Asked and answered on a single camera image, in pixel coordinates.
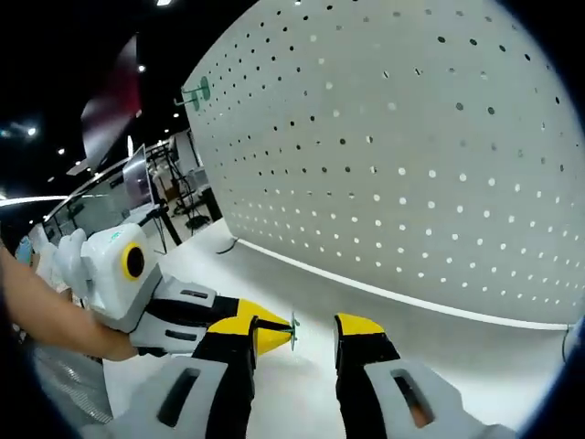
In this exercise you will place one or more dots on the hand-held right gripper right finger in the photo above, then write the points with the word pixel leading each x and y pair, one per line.
pixel 365 393

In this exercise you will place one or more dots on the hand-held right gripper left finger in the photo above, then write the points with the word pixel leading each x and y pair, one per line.
pixel 219 393

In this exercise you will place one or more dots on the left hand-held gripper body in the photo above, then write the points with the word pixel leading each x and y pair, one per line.
pixel 105 274

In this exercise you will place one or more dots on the green hook assembly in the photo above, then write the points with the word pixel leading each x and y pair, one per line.
pixel 201 91
pixel 295 331

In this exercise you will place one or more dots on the white perforated mounting plate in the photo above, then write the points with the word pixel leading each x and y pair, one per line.
pixel 388 160

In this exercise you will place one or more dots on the black laptop stand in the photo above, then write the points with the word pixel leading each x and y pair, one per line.
pixel 164 228

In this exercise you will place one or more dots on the white mesh office chair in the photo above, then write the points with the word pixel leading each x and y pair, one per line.
pixel 73 388

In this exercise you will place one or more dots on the large red display screen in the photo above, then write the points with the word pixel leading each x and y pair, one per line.
pixel 114 100

